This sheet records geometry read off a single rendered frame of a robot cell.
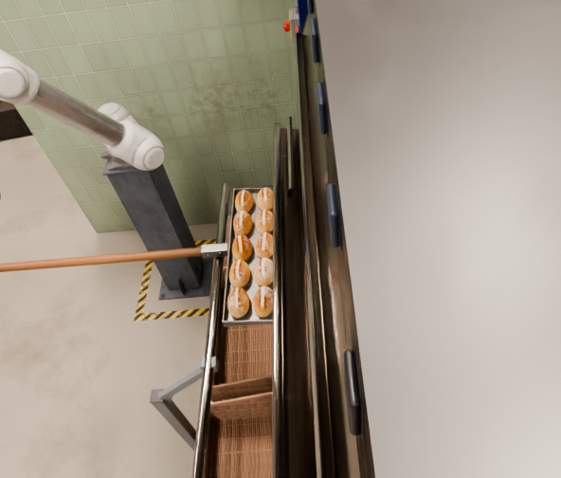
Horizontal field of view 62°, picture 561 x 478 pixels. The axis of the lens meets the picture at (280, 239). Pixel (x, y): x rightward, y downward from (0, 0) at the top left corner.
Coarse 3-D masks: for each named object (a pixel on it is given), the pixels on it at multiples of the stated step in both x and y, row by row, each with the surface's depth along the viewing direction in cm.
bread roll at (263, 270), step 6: (264, 258) 145; (258, 264) 144; (264, 264) 143; (270, 264) 144; (258, 270) 142; (264, 270) 141; (270, 270) 143; (258, 276) 142; (264, 276) 141; (270, 276) 142; (258, 282) 142; (264, 282) 141; (270, 282) 142
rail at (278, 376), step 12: (276, 132) 150; (276, 144) 146; (276, 156) 142; (276, 168) 139; (276, 180) 135; (276, 192) 132; (276, 204) 129; (276, 216) 126; (276, 228) 124; (276, 240) 121; (276, 252) 118; (276, 264) 116; (276, 276) 114; (276, 288) 111; (276, 300) 109; (276, 312) 107; (276, 324) 105; (276, 336) 103; (276, 348) 102; (276, 360) 100; (276, 372) 98; (276, 384) 96; (276, 396) 95; (276, 408) 93; (276, 420) 92; (276, 432) 90; (276, 444) 89; (276, 456) 87; (276, 468) 86
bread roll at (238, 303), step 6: (234, 288) 139; (240, 288) 139; (234, 294) 137; (240, 294) 137; (246, 294) 140; (228, 300) 138; (234, 300) 136; (240, 300) 136; (246, 300) 138; (228, 306) 137; (234, 306) 135; (240, 306) 135; (246, 306) 137; (234, 312) 136; (240, 312) 135; (246, 312) 137
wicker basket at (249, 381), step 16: (224, 272) 208; (224, 288) 218; (224, 336) 202; (240, 336) 201; (256, 336) 200; (272, 336) 199; (224, 352) 197; (240, 352) 196; (256, 352) 195; (224, 368) 192; (240, 368) 192; (256, 368) 191; (224, 384) 171; (240, 384) 170; (256, 384) 170
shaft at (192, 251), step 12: (144, 252) 155; (156, 252) 154; (168, 252) 154; (180, 252) 153; (192, 252) 153; (0, 264) 160; (12, 264) 159; (24, 264) 158; (36, 264) 158; (48, 264) 157; (60, 264) 157; (72, 264) 157; (84, 264) 157; (96, 264) 157
